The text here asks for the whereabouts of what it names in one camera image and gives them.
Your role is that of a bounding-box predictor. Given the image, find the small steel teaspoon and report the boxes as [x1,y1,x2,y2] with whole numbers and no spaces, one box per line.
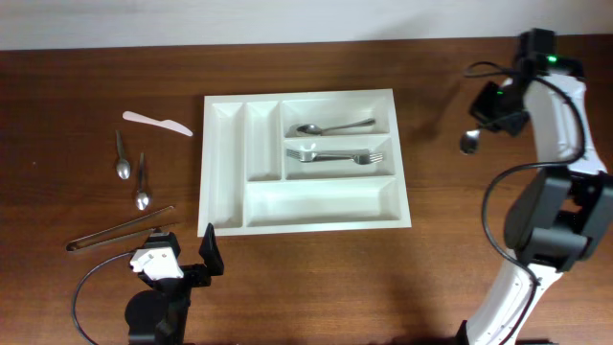
[116,130,131,180]
[135,152,149,211]

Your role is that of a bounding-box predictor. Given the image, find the large steel spoon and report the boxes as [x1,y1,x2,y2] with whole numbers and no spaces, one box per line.
[294,118,376,136]
[460,126,483,155]

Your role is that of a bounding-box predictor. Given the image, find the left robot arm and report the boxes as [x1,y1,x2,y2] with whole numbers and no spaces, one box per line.
[125,224,224,344]

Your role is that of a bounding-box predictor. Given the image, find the steel fork pointing up-left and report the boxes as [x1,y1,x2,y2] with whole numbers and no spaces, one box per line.
[285,149,350,163]

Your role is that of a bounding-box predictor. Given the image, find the steel kitchen tongs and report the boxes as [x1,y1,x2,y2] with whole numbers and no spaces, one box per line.
[64,206,175,253]

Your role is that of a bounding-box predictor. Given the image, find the pink plastic knife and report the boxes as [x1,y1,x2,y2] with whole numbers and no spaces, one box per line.
[122,111,193,137]

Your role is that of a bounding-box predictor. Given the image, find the upper small steel teaspoon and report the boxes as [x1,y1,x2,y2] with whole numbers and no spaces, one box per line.
[116,130,131,180]

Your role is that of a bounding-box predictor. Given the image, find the white plastic cutlery tray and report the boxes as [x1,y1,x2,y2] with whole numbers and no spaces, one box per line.
[197,89,412,236]

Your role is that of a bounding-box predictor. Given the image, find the lower small steel teaspoon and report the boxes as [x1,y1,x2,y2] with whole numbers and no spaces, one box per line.
[135,152,149,211]

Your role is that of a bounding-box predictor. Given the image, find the steel fork pointing down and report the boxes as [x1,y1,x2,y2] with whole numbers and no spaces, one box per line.
[312,152,384,165]

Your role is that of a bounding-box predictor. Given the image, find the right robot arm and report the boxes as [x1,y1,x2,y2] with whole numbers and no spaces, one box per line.
[454,29,612,344]

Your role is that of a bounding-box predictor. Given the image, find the right black cable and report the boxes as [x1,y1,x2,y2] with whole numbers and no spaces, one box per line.
[463,60,588,345]

